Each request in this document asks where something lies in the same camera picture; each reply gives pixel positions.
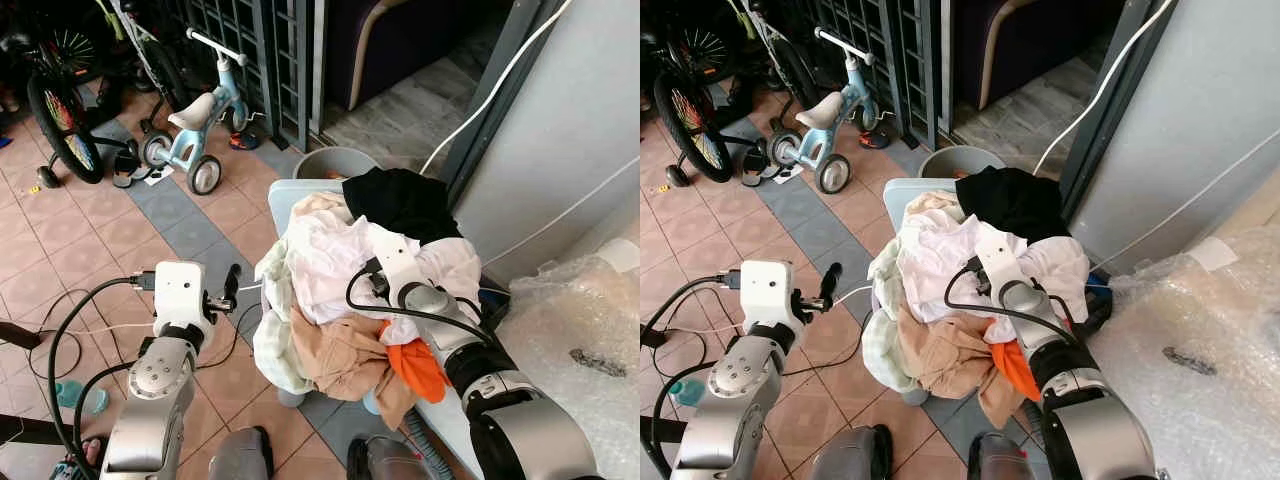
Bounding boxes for dark grey door frame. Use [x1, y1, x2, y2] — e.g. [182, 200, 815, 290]
[1058, 0, 1183, 217]
[438, 0, 577, 207]

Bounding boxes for dark scrap on wrap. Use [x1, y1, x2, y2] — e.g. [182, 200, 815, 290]
[1162, 346, 1217, 377]
[569, 347, 627, 379]

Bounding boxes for dark purple sofa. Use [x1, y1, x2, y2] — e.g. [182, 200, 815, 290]
[950, 0, 1137, 83]
[325, 0, 521, 112]

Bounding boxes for light blue laundry basket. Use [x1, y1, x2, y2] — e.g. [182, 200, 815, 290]
[266, 178, 513, 421]
[880, 177, 1113, 407]

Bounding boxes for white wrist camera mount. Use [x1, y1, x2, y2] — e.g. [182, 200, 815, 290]
[375, 235, 422, 301]
[738, 259, 807, 336]
[974, 235, 1022, 293]
[153, 261, 217, 331]

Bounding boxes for black garment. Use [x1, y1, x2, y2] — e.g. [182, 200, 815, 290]
[955, 166, 1074, 247]
[342, 167, 463, 247]

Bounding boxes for orange garment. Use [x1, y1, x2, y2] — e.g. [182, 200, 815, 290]
[988, 338, 1044, 404]
[378, 318, 452, 405]

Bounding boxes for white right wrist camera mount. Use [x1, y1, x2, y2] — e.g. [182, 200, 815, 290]
[375, 235, 422, 301]
[974, 235, 1022, 293]

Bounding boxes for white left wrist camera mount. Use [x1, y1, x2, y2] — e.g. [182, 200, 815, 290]
[153, 261, 217, 331]
[738, 259, 807, 336]

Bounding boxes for grey robot foot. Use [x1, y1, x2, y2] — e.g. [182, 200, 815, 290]
[967, 432, 1047, 480]
[208, 427, 275, 480]
[810, 425, 894, 480]
[347, 435, 434, 480]

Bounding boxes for grey corrugated hose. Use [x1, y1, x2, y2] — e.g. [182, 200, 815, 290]
[1017, 399, 1047, 447]
[403, 408, 454, 480]

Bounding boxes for thick white wall cable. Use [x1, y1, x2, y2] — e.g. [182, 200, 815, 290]
[1032, 0, 1177, 177]
[419, 0, 573, 177]

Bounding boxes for light blue kids tricycle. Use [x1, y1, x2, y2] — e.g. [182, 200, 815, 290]
[765, 27, 897, 195]
[140, 28, 272, 197]

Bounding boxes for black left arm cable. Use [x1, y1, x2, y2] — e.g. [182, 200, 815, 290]
[46, 274, 158, 473]
[640, 274, 746, 480]

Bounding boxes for white paper label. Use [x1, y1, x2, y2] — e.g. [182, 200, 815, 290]
[1190, 237, 1240, 272]
[598, 239, 641, 274]

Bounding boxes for pale pink garment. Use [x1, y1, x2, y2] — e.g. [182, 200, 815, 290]
[905, 190, 961, 224]
[290, 192, 351, 227]

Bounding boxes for light green towel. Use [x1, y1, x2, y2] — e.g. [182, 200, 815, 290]
[252, 240, 317, 397]
[862, 244, 917, 394]

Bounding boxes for white frame bicycle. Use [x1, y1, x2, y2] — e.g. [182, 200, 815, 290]
[725, 0, 813, 101]
[95, 0, 191, 111]

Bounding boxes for dark metal grille gate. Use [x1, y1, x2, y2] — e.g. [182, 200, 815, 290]
[160, 0, 317, 154]
[790, 0, 947, 152]

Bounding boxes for thin white floor cable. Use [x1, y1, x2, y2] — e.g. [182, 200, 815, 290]
[60, 282, 269, 337]
[690, 284, 877, 337]

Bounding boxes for white garment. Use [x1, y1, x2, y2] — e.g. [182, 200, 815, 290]
[895, 212, 1091, 343]
[283, 212, 484, 347]

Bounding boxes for grey plastic bucket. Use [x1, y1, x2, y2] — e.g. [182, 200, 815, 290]
[292, 147, 382, 182]
[917, 146, 1007, 180]

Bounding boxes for grey left robot foot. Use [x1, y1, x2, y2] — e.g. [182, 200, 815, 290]
[208, 427, 275, 480]
[810, 425, 894, 480]

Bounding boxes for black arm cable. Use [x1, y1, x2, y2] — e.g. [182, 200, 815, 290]
[346, 258, 501, 347]
[46, 274, 158, 473]
[640, 274, 746, 480]
[944, 262, 1093, 347]

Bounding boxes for tan garment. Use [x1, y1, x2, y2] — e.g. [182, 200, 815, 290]
[895, 305, 1027, 429]
[288, 305, 421, 431]

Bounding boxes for grey right robot foot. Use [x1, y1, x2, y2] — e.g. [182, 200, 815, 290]
[347, 435, 434, 480]
[967, 432, 1047, 480]

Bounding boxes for clear bubble wrap sheet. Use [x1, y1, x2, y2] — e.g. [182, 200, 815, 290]
[494, 238, 641, 480]
[1085, 190, 1280, 480]

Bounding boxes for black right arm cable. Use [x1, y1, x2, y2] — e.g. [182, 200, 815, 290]
[944, 262, 1093, 347]
[346, 258, 501, 347]

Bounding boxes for black kids bicycle colourful spokes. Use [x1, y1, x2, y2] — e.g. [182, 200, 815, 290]
[0, 20, 151, 190]
[640, 30, 771, 190]

